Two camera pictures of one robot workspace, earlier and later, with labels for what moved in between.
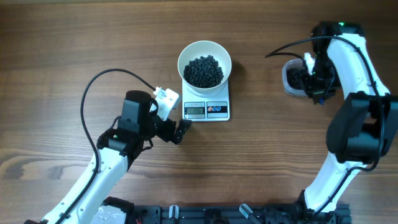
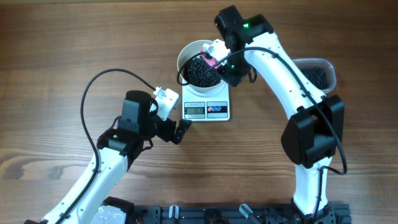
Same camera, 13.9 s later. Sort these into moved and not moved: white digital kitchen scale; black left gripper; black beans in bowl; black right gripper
Moved: black right gripper
Not moved: black beans in bowl; white digital kitchen scale; black left gripper
